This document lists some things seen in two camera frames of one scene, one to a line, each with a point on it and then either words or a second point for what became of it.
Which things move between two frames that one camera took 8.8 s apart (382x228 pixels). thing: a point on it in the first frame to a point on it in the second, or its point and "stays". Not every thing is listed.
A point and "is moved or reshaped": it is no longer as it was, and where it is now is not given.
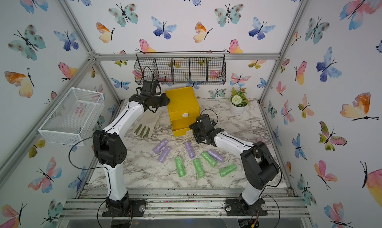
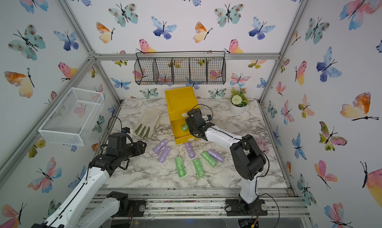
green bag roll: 180,167 stays
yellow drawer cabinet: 183,109 is moved or reshaped
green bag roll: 227,170 to 184,127
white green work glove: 145,126 stays
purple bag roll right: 216,155 stays
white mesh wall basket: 70,121 stays
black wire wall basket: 178,68 stays
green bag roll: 213,163 stays
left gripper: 164,97 to 139,147
